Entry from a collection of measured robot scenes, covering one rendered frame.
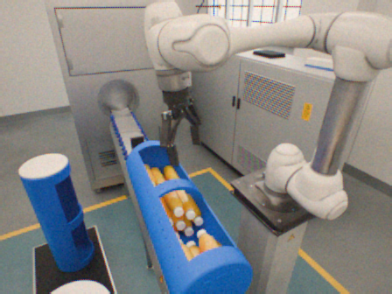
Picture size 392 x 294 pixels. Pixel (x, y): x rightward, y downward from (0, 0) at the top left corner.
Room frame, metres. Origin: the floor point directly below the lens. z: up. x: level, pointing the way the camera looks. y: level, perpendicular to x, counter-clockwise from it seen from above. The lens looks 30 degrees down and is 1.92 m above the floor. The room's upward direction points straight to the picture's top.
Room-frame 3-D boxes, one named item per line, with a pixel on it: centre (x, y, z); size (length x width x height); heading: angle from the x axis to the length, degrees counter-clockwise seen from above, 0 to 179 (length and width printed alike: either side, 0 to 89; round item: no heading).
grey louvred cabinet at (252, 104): (2.88, -0.69, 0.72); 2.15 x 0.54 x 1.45; 30
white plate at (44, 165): (1.34, 0.95, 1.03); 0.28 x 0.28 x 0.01
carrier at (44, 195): (1.34, 0.95, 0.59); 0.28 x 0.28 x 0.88
